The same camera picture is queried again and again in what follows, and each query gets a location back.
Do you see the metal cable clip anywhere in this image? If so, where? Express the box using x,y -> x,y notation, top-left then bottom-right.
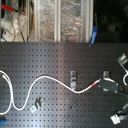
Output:
103,71 -> 109,79
70,71 -> 77,90
30,97 -> 45,113

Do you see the black pegboard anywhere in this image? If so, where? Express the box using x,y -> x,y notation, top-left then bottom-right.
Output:
0,43 -> 128,128

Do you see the metal connector lower right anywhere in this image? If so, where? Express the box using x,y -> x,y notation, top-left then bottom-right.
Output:
110,114 -> 125,125

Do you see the metal cable clip right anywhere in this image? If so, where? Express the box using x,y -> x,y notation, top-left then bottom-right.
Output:
103,71 -> 109,79

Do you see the white cable with red end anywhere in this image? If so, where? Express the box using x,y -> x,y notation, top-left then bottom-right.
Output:
0,70 -> 101,114

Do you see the metal clip upper right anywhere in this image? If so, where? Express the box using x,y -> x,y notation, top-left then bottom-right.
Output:
118,54 -> 128,68

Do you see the blue object bottom left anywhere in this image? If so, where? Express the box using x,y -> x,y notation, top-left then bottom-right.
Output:
0,117 -> 6,126

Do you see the blue clamp handle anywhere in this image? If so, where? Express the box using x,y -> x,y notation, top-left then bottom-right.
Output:
90,26 -> 98,44

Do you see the clear plastic wrapped frame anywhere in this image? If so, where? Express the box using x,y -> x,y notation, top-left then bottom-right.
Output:
34,0 -> 94,43

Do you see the metal cable clip lower left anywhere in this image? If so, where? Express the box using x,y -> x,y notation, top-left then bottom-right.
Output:
30,97 -> 45,113

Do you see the red tool top left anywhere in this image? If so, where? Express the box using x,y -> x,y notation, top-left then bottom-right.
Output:
1,4 -> 25,15

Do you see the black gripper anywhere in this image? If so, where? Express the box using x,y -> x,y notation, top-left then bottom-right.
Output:
99,79 -> 118,92

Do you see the white cable loop right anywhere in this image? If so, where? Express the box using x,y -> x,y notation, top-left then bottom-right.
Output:
122,73 -> 128,86

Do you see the metal cable clip centre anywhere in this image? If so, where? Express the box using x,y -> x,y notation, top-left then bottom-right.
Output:
70,71 -> 77,90

